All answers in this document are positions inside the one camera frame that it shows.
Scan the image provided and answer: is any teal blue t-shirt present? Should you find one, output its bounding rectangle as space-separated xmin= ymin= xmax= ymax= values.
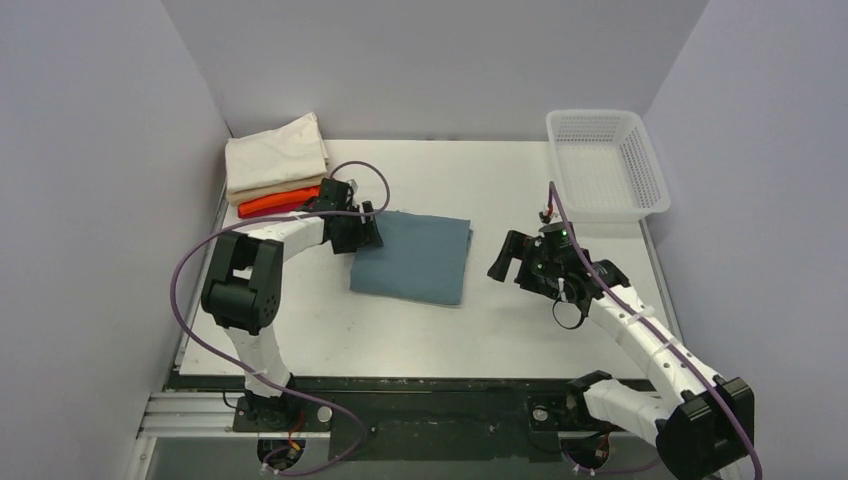
xmin=349 ymin=211 xmax=473 ymax=307

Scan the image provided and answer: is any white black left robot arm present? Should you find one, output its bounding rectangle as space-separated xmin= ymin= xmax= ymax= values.
xmin=200 ymin=179 xmax=383 ymax=430

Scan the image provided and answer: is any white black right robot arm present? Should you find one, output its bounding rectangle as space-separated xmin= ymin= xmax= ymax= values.
xmin=487 ymin=222 xmax=755 ymax=479

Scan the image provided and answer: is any folded red t-shirt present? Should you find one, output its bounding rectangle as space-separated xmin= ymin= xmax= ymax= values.
xmin=237 ymin=203 xmax=303 ymax=219

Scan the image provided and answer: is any folded orange t-shirt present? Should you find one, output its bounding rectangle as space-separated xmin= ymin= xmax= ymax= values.
xmin=237 ymin=186 xmax=320 ymax=208

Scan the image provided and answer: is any folded cream t-shirt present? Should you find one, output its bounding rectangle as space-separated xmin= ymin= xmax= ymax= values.
xmin=225 ymin=112 xmax=328 ymax=193

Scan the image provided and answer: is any white perforated plastic basket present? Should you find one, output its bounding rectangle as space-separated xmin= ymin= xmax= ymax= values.
xmin=545 ymin=109 xmax=671 ymax=223

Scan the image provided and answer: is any folded beige t-shirt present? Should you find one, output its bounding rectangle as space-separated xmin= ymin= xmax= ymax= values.
xmin=225 ymin=174 xmax=324 ymax=206

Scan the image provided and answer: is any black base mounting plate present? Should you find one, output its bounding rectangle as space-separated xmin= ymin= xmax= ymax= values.
xmin=141 ymin=377 xmax=631 ymax=471

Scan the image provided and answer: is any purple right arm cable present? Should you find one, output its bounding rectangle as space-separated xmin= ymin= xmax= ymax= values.
xmin=547 ymin=181 xmax=764 ymax=480

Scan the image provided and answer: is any aluminium extrusion rail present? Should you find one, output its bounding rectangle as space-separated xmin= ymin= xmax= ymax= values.
xmin=140 ymin=390 xmax=578 ymax=439

